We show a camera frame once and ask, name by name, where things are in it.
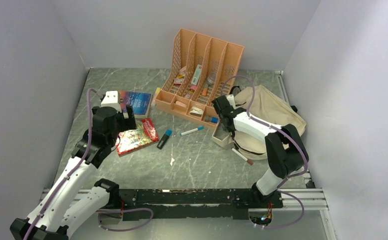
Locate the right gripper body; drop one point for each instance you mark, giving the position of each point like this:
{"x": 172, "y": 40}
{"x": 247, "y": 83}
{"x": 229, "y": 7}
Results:
{"x": 227, "y": 127}

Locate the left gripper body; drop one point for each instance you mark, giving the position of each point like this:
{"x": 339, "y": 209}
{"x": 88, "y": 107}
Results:
{"x": 123, "y": 124}

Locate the beige canvas backpack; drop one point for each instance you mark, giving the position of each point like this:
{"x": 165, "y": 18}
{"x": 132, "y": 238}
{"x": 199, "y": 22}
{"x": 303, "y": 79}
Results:
{"x": 268, "y": 107}

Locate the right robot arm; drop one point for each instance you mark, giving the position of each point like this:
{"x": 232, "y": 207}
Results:
{"x": 286, "y": 153}

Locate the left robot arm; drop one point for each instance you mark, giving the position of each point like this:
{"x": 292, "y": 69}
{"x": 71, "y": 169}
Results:
{"x": 55, "y": 218}

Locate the red patterned book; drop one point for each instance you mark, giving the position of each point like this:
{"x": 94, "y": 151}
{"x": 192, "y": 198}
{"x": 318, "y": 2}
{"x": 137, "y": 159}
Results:
{"x": 131, "y": 140}

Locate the blue cover book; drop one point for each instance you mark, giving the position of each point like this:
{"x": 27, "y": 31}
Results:
{"x": 139, "y": 101}

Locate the white blue pen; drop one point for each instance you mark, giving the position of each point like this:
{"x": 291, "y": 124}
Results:
{"x": 191, "y": 131}

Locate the white stapler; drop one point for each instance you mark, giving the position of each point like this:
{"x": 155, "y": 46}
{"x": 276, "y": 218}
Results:
{"x": 195, "y": 111}

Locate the white red pen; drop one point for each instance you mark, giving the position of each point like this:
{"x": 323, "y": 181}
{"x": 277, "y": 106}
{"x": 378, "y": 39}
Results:
{"x": 242, "y": 157}

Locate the pink cartoon container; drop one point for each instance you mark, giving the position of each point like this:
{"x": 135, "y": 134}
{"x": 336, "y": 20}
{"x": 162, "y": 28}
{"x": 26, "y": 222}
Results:
{"x": 190, "y": 92}

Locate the black blue highlighter marker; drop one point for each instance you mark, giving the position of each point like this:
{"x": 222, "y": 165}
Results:
{"x": 164, "y": 139}

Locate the green white box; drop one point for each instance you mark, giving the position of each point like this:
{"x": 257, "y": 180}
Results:
{"x": 196, "y": 75}

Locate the pink eraser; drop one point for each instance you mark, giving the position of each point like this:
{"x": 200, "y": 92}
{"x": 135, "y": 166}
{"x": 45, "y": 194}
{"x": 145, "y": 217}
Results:
{"x": 179, "y": 103}

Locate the orange plastic file organizer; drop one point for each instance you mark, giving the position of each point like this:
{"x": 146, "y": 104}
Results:
{"x": 202, "y": 69}

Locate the red white small box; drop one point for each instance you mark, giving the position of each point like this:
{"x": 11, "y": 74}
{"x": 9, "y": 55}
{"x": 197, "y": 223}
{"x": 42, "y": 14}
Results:
{"x": 179, "y": 79}

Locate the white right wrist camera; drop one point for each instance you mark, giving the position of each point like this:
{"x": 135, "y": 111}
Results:
{"x": 231, "y": 100}

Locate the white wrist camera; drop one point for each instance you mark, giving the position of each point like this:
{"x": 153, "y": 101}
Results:
{"x": 112, "y": 99}
{"x": 231, "y": 100}

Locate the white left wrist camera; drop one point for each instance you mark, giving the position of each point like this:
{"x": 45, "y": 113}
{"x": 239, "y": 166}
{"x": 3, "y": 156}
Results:
{"x": 112, "y": 99}

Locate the orange handled tool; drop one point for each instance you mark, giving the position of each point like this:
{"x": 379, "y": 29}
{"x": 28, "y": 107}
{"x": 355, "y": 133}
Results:
{"x": 204, "y": 90}

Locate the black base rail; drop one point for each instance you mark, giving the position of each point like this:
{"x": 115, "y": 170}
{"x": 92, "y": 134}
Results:
{"x": 234, "y": 203}

